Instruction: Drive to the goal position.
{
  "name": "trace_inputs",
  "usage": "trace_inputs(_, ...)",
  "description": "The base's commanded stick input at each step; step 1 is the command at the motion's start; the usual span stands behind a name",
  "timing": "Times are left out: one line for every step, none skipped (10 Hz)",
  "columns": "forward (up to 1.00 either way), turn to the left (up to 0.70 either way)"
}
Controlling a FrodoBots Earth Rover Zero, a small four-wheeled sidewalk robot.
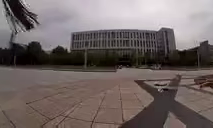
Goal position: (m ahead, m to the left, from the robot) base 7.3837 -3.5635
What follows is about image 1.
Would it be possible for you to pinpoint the pole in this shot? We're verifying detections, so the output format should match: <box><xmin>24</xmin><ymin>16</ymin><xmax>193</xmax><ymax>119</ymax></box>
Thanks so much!
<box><xmin>83</xmin><ymin>46</ymin><xmax>88</xmax><ymax>70</ymax></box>
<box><xmin>196</xmin><ymin>41</ymin><xmax>201</xmax><ymax>69</ymax></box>

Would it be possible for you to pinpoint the large pale many-windowed building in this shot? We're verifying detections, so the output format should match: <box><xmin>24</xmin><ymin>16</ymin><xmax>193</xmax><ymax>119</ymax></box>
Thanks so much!
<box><xmin>69</xmin><ymin>27</ymin><xmax>178</xmax><ymax>63</ymax></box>

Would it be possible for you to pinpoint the group of parked vehicles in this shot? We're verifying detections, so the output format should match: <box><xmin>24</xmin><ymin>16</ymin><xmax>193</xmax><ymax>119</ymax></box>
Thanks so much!
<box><xmin>148</xmin><ymin>63</ymin><xmax>164</xmax><ymax>71</ymax></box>

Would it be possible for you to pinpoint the row of dark trees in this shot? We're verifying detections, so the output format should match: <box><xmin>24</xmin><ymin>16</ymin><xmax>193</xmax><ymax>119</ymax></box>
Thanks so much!
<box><xmin>0</xmin><ymin>41</ymin><xmax>213</xmax><ymax>67</ymax></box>

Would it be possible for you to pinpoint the low dark building with tower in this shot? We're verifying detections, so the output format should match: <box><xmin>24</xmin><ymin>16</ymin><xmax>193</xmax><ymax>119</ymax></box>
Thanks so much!
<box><xmin>189</xmin><ymin>40</ymin><xmax>213</xmax><ymax>64</ymax></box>

